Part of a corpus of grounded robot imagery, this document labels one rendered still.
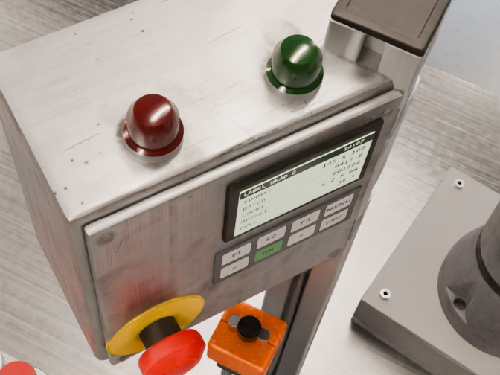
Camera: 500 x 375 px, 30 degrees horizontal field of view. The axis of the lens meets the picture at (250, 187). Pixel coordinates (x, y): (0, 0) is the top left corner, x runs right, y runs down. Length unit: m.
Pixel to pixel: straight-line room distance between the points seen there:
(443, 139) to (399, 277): 0.24
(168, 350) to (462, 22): 0.90
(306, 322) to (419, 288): 0.33
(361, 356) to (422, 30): 0.68
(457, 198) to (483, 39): 0.29
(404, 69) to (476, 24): 0.90
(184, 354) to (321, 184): 0.12
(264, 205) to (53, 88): 0.11
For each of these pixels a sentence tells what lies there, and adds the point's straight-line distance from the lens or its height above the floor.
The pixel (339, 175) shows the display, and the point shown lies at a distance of 0.46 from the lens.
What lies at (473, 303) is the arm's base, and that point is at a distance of 0.98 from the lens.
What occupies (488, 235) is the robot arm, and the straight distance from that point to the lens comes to 0.93.
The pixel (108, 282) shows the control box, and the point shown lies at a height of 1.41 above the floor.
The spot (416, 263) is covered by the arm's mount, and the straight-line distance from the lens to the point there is 1.05.
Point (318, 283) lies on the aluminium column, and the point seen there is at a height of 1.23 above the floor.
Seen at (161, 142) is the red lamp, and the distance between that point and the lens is 0.39.
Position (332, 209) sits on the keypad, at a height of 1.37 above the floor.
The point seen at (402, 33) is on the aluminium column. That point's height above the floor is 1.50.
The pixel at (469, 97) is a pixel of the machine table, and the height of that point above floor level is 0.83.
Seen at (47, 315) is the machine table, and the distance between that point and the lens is 1.07.
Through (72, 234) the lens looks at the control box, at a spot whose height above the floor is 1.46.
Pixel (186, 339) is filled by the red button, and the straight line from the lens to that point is 0.51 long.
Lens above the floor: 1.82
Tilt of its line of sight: 62 degrees down
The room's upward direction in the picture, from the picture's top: 9 degrees clockwise
